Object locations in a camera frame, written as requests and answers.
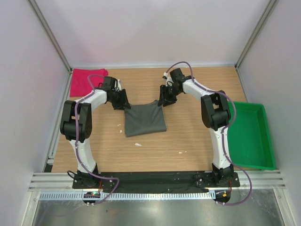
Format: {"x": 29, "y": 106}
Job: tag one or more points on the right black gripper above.
{"x": 168, "y": 100}

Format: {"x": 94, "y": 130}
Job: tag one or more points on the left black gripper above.
{"x": 123, "y": 102}

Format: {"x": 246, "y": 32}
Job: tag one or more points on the grey t shirt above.
{"x": 144, "y": 119}

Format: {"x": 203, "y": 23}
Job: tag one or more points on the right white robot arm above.
{"x": 215, "y": 114}

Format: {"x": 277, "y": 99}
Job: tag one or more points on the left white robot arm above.
{"x": 76, "y": 126}

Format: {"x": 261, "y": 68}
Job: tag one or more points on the folded pink t shirt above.
{"x": 80, "y": 85}

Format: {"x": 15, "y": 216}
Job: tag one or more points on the green plastic tray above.
{"x": 249, "y": 138}

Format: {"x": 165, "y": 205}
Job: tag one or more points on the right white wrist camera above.
{"x": 169, "y": 81}

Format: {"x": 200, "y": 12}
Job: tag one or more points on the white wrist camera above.
{"x": 169, "y": 81}
{"x": 118, "y": 86}

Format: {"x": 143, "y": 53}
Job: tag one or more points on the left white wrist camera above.
{"x": 118, "y": 86}

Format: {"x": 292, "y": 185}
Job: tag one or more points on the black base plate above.
{"x": 172, "y": 182}

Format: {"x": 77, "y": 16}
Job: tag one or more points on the white slotted cable duct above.
{"x": 94, "y": 196}

